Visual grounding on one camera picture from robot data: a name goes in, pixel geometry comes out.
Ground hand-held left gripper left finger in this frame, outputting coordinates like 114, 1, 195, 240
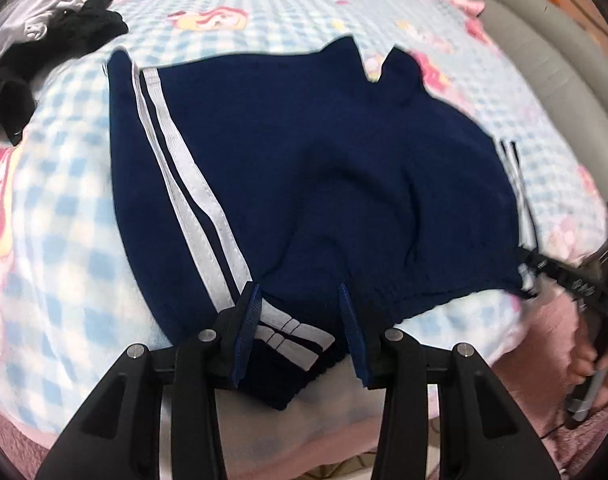
36, 282, 262, 480

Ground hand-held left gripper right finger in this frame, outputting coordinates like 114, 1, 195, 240
336, 282, 567, 480

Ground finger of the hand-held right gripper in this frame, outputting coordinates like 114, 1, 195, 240
516, 247, 606, 307

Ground navy shorts with white stripes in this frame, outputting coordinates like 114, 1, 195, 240
106, 34, 540, 411

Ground person's right hand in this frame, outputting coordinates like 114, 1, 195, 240
568, 312, 597, 383

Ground pink fluffy bedspread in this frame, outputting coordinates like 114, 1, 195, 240
0, 290, 608, 480

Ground blue checkered cartoon print blanket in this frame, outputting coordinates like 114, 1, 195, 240
0, 0, 608, 436

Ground grey padded headboard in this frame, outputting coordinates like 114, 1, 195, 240
414, 0, 608, 181

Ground black garment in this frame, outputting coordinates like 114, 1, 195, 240
0, 0, 129, 146

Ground white garment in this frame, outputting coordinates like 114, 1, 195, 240
0, 0, 84, 81

